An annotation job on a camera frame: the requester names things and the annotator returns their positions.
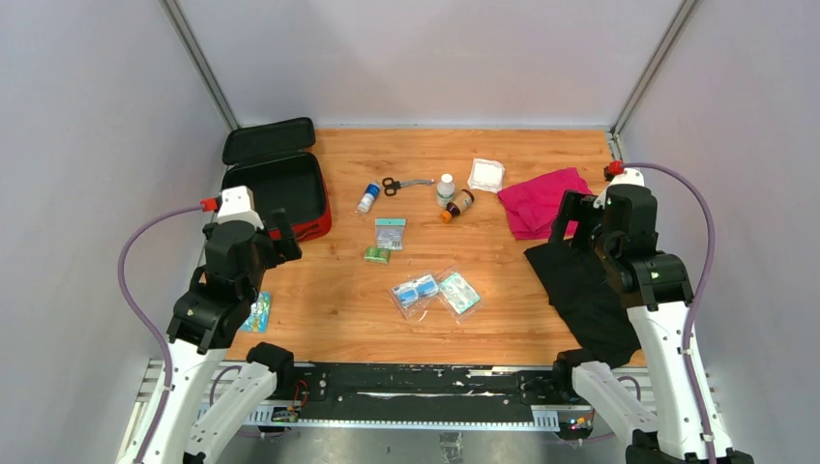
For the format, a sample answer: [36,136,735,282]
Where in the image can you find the blue plaster pack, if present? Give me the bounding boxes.
[240,291,272,334]

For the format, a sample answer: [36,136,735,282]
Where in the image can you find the green small packet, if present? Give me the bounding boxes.
[363,246,392,264]

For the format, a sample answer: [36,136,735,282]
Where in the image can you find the white gauze pack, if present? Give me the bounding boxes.
[467,158,505,193]

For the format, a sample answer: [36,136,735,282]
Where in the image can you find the teal topped blister bag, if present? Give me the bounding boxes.
[374,217,406,250]

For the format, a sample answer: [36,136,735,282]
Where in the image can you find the white blue small bottle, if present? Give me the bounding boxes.
[356,182,381,214]

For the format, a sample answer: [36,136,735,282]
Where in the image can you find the black handled scissors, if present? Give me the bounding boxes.
[382,177,436,197]

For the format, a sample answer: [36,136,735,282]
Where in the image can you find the alcohol wipes plastic bag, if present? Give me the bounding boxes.
[388,273,440,319]

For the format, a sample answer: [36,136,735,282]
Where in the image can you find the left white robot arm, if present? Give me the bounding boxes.
[118,209,302,463]

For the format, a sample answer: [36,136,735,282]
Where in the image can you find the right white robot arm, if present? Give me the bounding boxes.
[549,184,753,463]

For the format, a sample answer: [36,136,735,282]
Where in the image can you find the red black medicine case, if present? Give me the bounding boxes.
[221,117,333,242]

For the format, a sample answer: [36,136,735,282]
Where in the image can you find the pink cloth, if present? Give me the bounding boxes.
[497,167,592,241]

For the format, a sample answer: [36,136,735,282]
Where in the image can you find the black cloth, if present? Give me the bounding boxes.
[524,243,640,368]

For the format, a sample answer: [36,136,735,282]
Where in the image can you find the brown syrup bottle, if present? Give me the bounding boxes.
[440,188,475,223]

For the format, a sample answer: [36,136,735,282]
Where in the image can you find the teal bandage plastic bag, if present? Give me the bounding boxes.
[435,266,484,323]

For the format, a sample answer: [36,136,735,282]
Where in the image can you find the white pill bottle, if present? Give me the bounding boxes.
[436,173,455,208]

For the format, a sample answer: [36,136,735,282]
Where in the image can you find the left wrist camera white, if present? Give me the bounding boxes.
[216,186,265,230]

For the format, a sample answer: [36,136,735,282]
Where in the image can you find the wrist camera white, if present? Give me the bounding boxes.
[594,168,645,209]
[216,186,265,230]

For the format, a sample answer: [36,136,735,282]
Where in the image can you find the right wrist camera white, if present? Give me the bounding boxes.
[594,168,645,209]

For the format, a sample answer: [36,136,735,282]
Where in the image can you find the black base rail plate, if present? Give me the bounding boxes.
[263,362,592,428]

